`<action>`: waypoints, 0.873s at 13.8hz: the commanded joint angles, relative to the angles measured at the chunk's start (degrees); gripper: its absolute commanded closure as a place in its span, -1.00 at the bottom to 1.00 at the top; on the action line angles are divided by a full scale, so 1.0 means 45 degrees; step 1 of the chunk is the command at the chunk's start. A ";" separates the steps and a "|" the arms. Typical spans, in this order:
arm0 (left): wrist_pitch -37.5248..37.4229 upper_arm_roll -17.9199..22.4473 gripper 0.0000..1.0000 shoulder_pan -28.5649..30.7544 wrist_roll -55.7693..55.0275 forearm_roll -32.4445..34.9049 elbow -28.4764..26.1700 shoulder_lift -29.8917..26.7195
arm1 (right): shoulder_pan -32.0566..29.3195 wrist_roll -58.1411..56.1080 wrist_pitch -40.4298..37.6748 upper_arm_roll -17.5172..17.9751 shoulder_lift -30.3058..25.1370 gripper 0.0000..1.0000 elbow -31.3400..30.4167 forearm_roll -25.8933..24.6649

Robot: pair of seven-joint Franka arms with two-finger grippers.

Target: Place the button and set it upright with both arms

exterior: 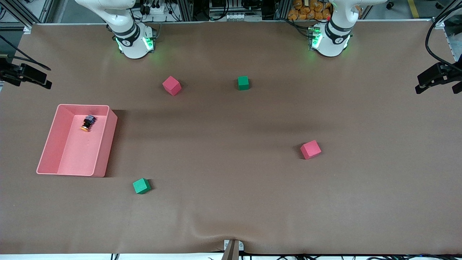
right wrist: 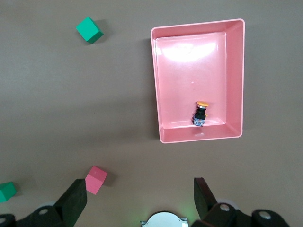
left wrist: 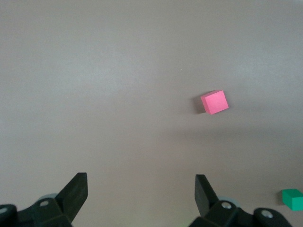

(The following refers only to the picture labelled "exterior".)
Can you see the pink plastic bin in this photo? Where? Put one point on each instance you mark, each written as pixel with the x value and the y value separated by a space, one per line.
pixel 77 151

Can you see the orange packaged goods pile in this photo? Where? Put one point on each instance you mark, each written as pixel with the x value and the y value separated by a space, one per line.
pixel 306 12

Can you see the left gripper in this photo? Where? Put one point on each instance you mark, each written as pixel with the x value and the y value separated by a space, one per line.
pixel 444 70

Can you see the white power strip with plugs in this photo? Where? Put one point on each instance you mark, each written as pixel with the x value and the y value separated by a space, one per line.
pixel 157 10

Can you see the brown table mat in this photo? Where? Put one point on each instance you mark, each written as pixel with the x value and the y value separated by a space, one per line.
pixel 231 202

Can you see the orange-capped black push button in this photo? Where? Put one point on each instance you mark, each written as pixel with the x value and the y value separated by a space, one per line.
pixel 87 122

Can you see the white table corner bracket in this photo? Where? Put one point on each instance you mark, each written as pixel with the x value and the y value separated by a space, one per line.
pixel 27 29
pixel 439 24

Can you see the green foam cube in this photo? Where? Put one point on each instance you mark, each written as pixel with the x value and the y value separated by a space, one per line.
pixel 243 83
pixel 141 186

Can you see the aluminium frame posts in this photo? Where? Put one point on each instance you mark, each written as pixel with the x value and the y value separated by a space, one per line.
pixel 186 11

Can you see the pink foam cube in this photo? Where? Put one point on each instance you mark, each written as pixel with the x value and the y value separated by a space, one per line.
pixel 171 86
pixel 310 150

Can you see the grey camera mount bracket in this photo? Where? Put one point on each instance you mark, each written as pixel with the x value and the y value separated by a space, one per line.
pixel 232 251

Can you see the aluminium frame strut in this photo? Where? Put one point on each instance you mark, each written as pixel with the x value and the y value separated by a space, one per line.
pixel 20 14
pixel 447 11

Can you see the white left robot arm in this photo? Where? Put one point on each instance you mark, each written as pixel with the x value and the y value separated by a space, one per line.
pixel 330 45

